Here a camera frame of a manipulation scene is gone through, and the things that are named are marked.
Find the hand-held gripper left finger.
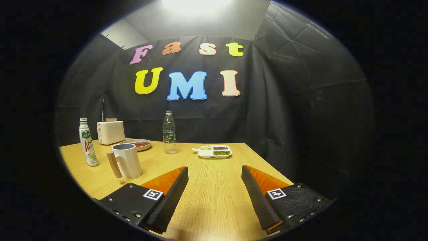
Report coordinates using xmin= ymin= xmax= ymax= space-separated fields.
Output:
xmin=99 ymin=166 xmax=189 ymax=235

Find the clear plastic water bottle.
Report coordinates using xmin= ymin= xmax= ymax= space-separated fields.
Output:
xmin=163 ymin=110 xmax=177 ymax=155

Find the black backdrop cloth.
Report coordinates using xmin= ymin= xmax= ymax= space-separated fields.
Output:
xmin=55 ymin=2 xmax=375 ymax=188

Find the wooden table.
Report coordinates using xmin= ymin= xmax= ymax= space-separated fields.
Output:
xmin=60 ymin=138 xmax=295 ymax=241

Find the white cup with wooden handle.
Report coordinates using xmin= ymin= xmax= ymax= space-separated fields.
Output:
xmin=106 ymin=143 xmax=143 ymax=179

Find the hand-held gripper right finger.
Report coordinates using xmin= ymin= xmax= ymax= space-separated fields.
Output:
xmin=241 ymin=165 xmax=335 ymax=235

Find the white divided dish with beans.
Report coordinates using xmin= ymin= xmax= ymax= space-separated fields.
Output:
xmin=192 ymin=145 xmax=232 ymax=159

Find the white juice bottle green label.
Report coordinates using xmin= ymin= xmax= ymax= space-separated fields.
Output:
xmin=79 ymin=117 xmax=99 ymax=167

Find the grey round plate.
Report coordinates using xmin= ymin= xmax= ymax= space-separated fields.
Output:
xmin=120 ymin=139 xmax=152 ymax=151

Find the cream toaster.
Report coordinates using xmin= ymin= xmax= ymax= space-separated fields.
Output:
xmin=97 ymin=120 xmax=126 ymax=146

